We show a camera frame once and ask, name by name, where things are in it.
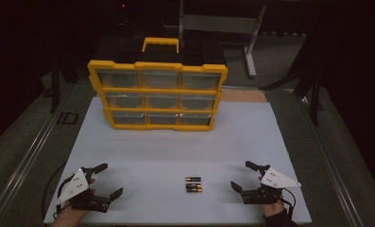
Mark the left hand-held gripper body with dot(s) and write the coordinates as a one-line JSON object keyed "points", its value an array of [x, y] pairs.
{"points": [[76, 186]]}

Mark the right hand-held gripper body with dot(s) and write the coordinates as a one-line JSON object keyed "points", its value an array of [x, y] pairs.
{"points": [[278, 181]]}

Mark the black copper battery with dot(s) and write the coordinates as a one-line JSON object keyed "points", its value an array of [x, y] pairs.
{"points": [[194, 190], [194, 186], [193, 179]]}

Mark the clear plastic storage drawer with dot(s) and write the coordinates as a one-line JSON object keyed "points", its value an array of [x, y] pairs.
{"points": [[128, 118]]}

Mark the yellow black organizer cabinet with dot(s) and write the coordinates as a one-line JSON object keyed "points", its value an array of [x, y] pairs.
{"points": [[160, 66]]}

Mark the person's left hand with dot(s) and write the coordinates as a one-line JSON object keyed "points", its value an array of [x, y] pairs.
{"points": [[71, 214]]}

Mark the person's right hand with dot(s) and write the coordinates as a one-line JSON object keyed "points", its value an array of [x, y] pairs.
{"points": [[273, 209]]}

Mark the wooden board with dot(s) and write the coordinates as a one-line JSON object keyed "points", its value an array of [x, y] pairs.
{"points": [[243, 95]]}

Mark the black stand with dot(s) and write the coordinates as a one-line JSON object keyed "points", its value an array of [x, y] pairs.
{"points": [[55, 85], [314, 94]]}

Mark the grey metal stand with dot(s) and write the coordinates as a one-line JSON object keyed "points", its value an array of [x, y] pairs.
{"points": [[219, 23]]}

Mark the aluminium rail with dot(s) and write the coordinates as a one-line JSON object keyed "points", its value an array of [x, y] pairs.
{"points": [[30, 157], [339, 176]]}

